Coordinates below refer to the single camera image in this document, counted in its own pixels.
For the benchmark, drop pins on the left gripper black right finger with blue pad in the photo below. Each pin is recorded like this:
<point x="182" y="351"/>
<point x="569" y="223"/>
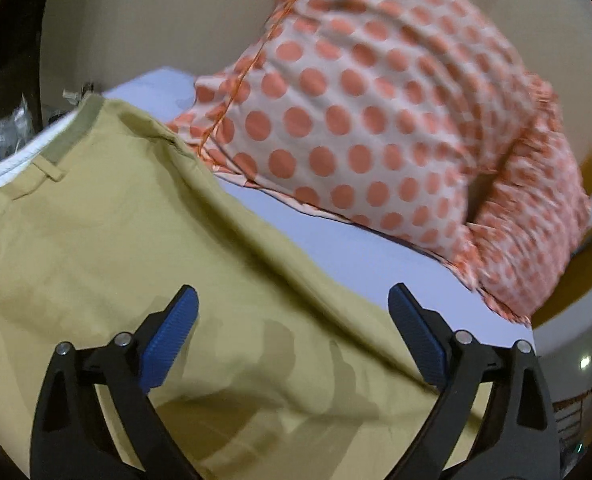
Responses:
<point x="517" y="438"/>

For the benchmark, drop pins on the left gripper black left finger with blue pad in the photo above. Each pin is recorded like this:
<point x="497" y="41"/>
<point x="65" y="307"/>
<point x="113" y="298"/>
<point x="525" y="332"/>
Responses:
<point x="70" y="438"/>

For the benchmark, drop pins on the khaki green pants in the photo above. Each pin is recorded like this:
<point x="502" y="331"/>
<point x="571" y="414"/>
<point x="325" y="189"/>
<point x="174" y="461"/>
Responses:
<point x="286" y="375"/>

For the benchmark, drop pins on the small polka dot pillow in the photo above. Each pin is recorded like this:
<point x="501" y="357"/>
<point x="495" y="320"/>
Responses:
<point x="534" y="216"/>

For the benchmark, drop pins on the large polka dot pillow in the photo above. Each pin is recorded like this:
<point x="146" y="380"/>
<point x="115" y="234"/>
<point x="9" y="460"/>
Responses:
<point x="382" y="113"/>

